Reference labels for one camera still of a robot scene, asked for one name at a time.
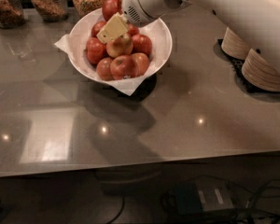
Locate yellow-red apple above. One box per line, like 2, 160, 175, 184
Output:
106, 33, 133, 58

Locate red apple far left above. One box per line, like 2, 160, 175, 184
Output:
86, 37, 107, 65

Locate black cable on floor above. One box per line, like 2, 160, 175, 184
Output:
105, 194, 126, 224

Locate red apple upper right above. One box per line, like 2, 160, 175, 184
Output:
128, 24, 139, 36

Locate glass jar far left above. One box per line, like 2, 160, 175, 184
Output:
0, 0, 25, 29

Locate glass jar with label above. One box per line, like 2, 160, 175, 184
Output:
31, 0, 68, 22

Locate front stack paper plates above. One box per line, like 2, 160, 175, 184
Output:
242, 49, 280, 92

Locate white bowl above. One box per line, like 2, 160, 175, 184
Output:
67, 8, 172, 83

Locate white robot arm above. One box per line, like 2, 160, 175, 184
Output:
98, 0, 280, 73

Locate red apple front left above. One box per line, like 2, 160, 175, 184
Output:
96, 57, 113, 81

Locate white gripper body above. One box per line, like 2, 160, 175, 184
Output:
121, 0, 190, 27

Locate white paper napkin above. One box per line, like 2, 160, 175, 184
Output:
55, 34, 172, 96

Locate red apple front right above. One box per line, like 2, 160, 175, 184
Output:
132, 52, 150, 76

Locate red apple upper left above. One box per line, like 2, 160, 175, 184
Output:
91, 21, 106, 37

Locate red apple front center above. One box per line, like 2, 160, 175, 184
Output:
110, 55, 138, 80

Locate top dark red apple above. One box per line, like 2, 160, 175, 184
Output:
102, 0, 122, 21

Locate black rubber mat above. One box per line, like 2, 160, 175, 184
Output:
217, 39, 273, 92

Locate black cable bundle right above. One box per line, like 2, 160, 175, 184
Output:
160, 175, 280, 224

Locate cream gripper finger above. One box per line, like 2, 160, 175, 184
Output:
97, 13, 129, 44

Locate black power box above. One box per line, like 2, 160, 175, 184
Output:
173, 180, 234, 216

